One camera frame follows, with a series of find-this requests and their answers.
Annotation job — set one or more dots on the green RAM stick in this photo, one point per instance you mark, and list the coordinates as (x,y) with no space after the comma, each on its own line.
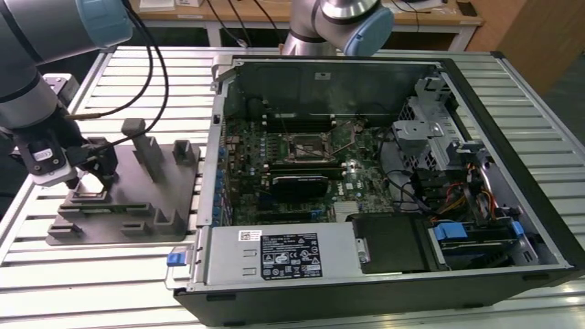
(132,207)

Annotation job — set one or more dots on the CPU socket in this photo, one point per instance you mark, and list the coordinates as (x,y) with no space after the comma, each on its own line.
(304,145)

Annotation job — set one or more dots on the wooden cabinet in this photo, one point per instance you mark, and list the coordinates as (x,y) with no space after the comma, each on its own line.
(539,34)

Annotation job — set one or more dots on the black rating label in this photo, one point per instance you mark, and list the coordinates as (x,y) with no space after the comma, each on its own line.
(288,255)

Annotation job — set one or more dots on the wooden desk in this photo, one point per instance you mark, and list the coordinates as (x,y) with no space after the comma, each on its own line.
(192,13)

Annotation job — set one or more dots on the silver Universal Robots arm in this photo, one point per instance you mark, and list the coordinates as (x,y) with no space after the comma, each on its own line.
(23,99)

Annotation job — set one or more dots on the black graphics card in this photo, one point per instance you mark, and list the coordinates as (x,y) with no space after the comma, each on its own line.
(299,188)

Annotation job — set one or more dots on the RAM slot white latches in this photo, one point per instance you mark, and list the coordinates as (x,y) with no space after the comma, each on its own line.
(301,116)
(301,124)

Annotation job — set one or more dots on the grey parts rack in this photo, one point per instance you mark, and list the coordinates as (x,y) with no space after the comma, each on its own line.
(151,205)

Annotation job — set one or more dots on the hard disk in blue carrier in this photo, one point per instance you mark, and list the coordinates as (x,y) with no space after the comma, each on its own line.
(449,233)

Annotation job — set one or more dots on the silver chipset heatsink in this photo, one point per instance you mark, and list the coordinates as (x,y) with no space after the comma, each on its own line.
(347,210)

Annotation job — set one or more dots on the thin metal locking lever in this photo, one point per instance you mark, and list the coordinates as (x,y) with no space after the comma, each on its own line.
(285,127)
(351,143)

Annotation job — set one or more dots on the green motherboard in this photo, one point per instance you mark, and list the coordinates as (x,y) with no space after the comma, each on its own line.
(365,178)

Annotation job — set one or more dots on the silver power supply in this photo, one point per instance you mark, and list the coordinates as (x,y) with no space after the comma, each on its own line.
(224,260)

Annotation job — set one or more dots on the silver CPU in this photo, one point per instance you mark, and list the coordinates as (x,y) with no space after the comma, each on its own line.
(91,185)

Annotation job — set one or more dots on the black plastic shroud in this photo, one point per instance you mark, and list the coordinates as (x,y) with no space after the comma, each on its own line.
(388,243)

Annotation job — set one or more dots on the perforated metal drive cage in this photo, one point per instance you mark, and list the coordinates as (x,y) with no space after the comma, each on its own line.
(417,132)

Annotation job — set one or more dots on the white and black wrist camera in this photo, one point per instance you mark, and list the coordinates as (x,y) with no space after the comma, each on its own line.
(46,157)

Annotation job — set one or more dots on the black expansion slot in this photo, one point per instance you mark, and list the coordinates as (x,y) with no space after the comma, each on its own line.
(283,217)

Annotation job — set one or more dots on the small white box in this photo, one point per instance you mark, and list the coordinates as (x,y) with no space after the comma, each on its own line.
(189,2)

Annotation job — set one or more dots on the black PC case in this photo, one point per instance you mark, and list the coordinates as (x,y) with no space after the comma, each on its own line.
(320,305)

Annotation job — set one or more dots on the white certification label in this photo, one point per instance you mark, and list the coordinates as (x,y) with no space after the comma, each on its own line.
(324,75)

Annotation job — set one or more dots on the white barcode sticker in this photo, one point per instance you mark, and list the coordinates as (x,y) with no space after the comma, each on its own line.
(249,235)

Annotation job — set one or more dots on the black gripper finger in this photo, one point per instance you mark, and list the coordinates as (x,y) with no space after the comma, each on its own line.
(108,168)
(75,178)

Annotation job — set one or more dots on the blue case latch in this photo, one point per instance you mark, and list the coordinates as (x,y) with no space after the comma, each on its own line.
(177,259)

